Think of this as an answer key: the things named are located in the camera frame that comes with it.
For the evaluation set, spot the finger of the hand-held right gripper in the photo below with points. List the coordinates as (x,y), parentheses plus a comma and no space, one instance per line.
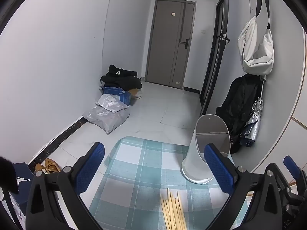
(291,165)

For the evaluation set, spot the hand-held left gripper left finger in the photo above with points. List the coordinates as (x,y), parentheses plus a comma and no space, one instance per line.
(92,167)

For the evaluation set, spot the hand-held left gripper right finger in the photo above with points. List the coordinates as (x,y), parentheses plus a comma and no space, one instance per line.
(219,172)

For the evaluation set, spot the grey utensil holder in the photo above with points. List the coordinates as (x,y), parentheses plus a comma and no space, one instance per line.
(194,158)

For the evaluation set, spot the bunch of wooden chopsticks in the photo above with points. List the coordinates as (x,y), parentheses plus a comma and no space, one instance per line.
(171,210)

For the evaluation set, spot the white shoulder bag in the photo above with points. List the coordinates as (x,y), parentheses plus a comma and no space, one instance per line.
(256,62)

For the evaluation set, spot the teal plaid table mat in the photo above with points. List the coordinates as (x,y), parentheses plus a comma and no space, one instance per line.
(134,172)

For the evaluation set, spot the large grey parcel bag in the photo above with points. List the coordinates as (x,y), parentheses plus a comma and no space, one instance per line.
(108,119)

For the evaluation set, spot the silver folded umbrella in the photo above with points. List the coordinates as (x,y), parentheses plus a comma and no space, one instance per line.
(254,122)

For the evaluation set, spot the white cabinet with gold trim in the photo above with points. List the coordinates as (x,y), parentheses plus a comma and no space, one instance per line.
(299,100)

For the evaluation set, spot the small grey parcel bag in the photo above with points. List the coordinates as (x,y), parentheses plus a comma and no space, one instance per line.
(110,103)

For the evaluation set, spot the black hanging jacket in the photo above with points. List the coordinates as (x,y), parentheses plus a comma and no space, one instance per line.
(235,105)

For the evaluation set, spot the dark blue shoe box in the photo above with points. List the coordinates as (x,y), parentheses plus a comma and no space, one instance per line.
(22,172)

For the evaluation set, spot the blue cardboard box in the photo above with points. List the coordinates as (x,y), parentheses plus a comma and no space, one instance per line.
(120,93)

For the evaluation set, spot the dark cloth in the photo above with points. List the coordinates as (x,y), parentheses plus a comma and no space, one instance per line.
(8,172)

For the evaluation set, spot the brown cardboard box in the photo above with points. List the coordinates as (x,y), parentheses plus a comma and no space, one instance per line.
(134,92)

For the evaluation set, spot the pile of black clothes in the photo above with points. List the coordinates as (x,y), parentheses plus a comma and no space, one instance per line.
(120,80)

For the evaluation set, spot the black framed side door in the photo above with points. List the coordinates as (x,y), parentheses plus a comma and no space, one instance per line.
(213,64)

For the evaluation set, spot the grey entrance door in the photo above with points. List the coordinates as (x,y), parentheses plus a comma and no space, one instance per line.
(165,40)

